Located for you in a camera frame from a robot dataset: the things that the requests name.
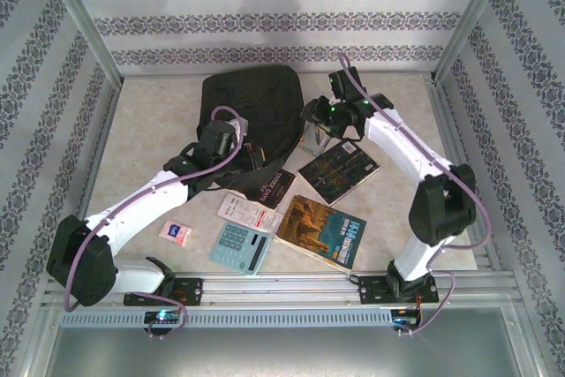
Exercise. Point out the clear plastic box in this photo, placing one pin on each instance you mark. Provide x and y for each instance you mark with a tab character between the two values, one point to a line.
309	145

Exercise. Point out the book with gold ornament cover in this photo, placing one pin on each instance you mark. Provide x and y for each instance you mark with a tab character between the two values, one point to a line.
273	189

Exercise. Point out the black book with barcode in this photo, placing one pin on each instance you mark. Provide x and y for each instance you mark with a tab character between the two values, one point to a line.
337	171

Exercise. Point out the white paper leaflet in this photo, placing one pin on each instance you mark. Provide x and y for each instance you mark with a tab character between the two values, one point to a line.
247	216

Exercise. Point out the black student bag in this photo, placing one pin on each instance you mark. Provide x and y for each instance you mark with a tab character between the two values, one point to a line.
265	103

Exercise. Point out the light blue calculator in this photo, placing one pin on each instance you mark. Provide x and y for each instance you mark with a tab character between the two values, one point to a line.
238	246

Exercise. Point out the blue and yellow picture book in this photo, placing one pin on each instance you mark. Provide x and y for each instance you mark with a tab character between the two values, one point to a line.
322	231

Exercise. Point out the pink tissue packet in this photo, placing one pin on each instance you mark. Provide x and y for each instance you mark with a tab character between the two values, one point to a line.
175	232

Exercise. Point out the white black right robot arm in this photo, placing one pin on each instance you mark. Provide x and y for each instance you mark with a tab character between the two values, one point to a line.
397	138

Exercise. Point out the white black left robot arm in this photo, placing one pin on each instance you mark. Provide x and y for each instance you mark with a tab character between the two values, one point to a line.
132	205

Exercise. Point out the left controller board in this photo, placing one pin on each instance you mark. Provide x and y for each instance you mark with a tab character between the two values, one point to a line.
163	316

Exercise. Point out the controller board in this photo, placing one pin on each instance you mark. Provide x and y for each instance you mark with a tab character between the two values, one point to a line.
163	316
404	317

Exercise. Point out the right controller board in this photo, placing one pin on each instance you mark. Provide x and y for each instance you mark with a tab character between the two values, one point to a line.
404	317

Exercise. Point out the aluminium back frame rail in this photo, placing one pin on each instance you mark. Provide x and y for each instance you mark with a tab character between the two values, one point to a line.
176	73

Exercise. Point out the aluminium right side rail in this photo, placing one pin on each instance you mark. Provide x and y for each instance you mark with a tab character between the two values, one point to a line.
441	99

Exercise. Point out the aluminium left side rail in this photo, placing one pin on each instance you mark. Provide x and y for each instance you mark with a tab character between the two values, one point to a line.
110	103

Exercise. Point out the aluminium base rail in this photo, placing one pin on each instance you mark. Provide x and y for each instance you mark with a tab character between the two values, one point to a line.
282	288

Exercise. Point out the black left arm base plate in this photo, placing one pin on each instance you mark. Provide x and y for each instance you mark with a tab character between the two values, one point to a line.
190	291

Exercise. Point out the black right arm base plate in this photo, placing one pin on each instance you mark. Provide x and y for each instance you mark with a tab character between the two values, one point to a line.
373	291

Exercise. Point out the aluminium right frame post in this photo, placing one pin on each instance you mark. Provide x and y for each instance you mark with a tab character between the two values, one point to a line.
476	15

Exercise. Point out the aluminium frame post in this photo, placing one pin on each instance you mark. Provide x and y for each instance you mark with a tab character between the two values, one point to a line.
79	15
476	15

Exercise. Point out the aluminium left frame post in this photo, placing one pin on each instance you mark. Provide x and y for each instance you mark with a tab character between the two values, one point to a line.
79	15

